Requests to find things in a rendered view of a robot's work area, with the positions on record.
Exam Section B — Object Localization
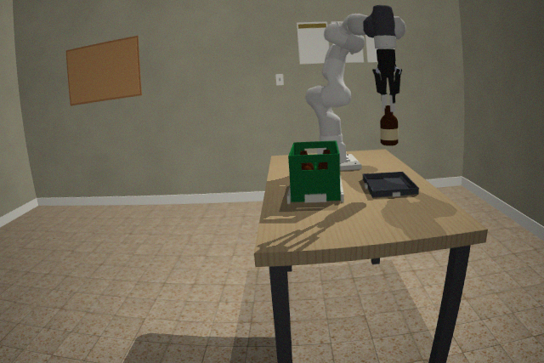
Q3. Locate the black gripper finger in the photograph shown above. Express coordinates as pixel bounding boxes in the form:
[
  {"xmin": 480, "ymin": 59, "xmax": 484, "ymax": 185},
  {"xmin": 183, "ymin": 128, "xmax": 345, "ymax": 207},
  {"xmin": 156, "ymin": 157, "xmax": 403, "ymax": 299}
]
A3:
[
  {"xmin": 372, "ymin": 67, "xmax": 387, "ymax": 111},
  {"xmin": 386, "ymin": 66, "xmax": 402, "ymax": 112}
]

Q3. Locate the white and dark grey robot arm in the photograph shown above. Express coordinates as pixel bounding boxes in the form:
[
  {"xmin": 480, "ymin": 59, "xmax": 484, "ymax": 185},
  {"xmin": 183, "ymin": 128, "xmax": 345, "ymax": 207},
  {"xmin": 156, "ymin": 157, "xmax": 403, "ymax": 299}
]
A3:
[{"xmin": 306, "ymin": 5, "xmax": 406, "ymax": 163}]

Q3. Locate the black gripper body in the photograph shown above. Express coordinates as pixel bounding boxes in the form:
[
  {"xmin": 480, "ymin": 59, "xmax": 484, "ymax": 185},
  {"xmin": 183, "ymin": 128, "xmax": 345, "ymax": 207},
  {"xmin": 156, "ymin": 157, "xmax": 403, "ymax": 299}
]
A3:
[{"xmin": 377, "ymin": 49, "xmax": 396, "ymax": 76}]

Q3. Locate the green plastic bottle crate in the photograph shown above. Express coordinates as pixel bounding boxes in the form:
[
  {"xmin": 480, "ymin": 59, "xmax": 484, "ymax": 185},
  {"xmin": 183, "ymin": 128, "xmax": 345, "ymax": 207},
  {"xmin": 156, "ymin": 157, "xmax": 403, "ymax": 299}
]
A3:
[{"xmin": 288, "ymin": 141, "xmax": 341, "ymax": 202}]

